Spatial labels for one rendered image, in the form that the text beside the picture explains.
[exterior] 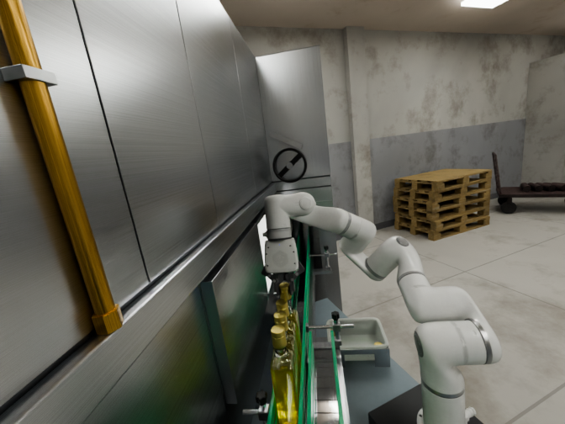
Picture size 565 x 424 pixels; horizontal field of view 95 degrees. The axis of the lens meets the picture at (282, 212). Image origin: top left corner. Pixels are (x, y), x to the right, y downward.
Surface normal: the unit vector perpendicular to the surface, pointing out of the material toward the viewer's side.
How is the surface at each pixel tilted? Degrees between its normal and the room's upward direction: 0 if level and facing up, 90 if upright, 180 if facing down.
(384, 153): 90
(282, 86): 90
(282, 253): 76
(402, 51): 90
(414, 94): 90
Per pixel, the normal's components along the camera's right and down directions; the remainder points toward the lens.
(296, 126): -0.11, 0.24
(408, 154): 0.35, 0.17
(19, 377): 0.99, -0.10
